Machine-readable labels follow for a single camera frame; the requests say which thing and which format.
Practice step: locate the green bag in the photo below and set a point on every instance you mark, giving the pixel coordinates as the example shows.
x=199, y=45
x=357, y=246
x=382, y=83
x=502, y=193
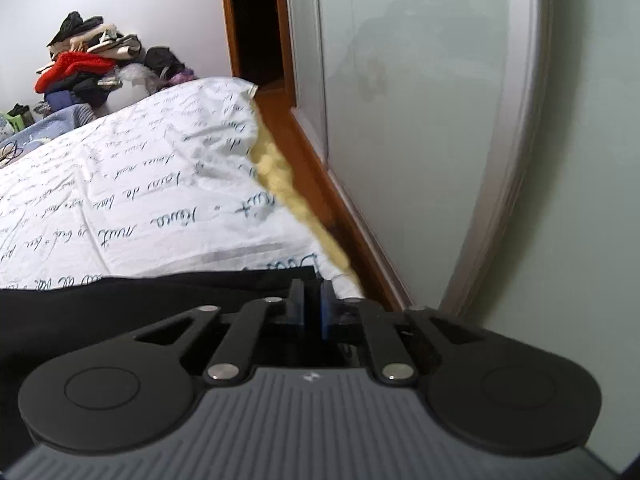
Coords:
x=17, y=119

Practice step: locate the yellow fleece blanket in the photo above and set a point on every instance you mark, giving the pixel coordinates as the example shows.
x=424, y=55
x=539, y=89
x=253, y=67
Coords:
x=280, y=175

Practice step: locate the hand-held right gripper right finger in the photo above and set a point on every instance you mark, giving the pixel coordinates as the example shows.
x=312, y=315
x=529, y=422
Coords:
x=327, y=310

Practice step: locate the red knitted sweater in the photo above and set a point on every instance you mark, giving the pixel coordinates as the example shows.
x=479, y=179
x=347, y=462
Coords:
x=70, y=67

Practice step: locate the pile of clothes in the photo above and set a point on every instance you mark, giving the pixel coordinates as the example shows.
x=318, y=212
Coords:
x=80, y=40

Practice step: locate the wooden door frame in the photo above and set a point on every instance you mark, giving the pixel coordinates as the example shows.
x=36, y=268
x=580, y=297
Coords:
x=227, y=20

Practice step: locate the white script-printed bed sheet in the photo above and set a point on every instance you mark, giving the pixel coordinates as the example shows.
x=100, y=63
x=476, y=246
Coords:
x=150, y=185

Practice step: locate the purple cloth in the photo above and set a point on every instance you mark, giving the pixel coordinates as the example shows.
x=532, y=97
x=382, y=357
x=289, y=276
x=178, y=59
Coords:
x=181, y=78

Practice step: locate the black pants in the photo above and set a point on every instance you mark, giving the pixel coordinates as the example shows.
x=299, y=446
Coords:
x=75, y=310

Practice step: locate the black bag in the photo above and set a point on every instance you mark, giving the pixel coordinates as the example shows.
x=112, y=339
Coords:
x=162, y=60

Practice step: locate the frosted glass sliding wardrobe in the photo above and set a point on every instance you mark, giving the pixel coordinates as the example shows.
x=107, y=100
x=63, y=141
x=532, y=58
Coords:
x=425, y=110

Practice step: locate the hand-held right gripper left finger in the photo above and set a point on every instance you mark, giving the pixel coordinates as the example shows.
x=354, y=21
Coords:
x=298, y=310

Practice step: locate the blue patterned pillow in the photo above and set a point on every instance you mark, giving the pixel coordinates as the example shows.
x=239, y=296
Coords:
x=60, y=120

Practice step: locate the white plastic bag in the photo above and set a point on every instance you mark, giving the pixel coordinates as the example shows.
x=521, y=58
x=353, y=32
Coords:
x=131, y=87

